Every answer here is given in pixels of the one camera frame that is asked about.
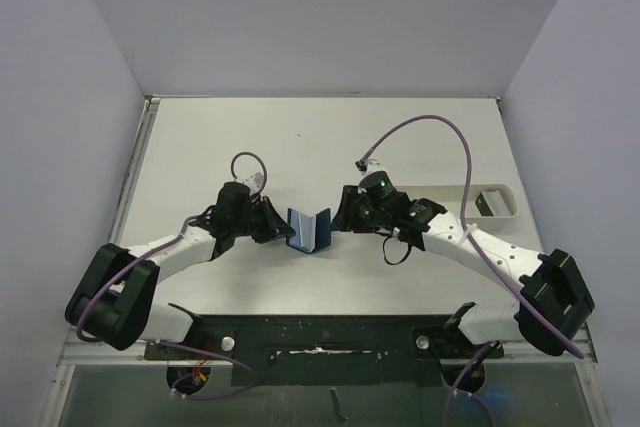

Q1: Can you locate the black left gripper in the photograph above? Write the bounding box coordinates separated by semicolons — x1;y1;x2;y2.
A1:
232;195;294;244

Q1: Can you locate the blue leather card holder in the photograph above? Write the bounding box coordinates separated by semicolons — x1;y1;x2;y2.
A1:
286;208;332;255

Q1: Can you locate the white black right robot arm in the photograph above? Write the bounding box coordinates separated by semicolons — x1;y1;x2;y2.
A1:
333;171;595;359

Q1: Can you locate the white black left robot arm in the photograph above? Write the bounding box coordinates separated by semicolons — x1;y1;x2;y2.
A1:
65;182;295;358

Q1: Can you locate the black leaning credit card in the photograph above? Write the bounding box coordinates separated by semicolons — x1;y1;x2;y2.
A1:
474;191;495;217

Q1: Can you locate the white plastic card tray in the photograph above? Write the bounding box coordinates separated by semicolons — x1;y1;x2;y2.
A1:
397;184;519;219

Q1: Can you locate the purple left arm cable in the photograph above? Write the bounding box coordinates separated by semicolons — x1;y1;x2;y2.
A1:
74;151;269;402

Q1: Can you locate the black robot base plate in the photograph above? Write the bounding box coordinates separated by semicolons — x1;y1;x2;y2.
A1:
144;315;479;387

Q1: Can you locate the aluminium frame rail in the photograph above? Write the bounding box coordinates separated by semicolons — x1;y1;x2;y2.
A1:
57;340;146;366

